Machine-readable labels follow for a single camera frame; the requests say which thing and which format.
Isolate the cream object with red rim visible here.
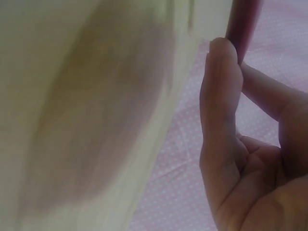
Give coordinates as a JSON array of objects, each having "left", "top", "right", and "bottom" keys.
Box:
[{"left": 0, "top": 0, "right": 263, "bottom": 231}]

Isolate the person's right hand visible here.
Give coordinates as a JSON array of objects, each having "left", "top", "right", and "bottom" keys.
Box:
[{"left": 199, "top": 37, "right": 308, "bottom": 231}]

